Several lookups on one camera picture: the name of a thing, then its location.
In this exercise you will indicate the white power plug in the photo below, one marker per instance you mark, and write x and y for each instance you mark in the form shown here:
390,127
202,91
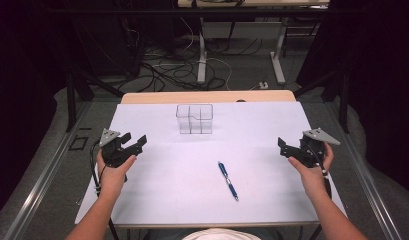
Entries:
263,85

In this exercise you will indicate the clear plastic organizer box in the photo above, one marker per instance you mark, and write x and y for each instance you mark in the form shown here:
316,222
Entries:
195,119

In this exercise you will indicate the person's left hand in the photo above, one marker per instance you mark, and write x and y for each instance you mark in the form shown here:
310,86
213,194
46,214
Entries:
112,176

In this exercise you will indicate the black metal stand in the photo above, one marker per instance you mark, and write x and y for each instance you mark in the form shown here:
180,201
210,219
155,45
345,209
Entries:
71,100
342,100

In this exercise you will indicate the person's right hand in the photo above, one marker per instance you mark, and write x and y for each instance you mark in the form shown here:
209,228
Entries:
313,176

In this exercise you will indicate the aluminium floor rail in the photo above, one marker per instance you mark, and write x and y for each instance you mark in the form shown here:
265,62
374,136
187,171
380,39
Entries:
365,180
42,181

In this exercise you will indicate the white table sheet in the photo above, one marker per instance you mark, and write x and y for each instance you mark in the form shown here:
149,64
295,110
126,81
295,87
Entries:
198,193

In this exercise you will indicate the blue pen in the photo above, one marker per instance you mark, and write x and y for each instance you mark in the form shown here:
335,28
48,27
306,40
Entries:
228,181

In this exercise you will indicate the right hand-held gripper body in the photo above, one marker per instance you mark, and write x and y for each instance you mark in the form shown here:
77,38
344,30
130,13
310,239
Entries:
310,150

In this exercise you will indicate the person's light shirt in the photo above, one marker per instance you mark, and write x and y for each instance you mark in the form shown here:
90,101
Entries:
222,235

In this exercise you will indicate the wooden table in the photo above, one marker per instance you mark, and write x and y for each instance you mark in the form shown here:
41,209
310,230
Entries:
208,96

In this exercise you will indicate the white desk with metal legs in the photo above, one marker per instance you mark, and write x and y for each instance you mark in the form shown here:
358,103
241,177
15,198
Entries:
202,56

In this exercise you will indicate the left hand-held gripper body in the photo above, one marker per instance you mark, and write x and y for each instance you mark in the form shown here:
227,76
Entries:
114,154

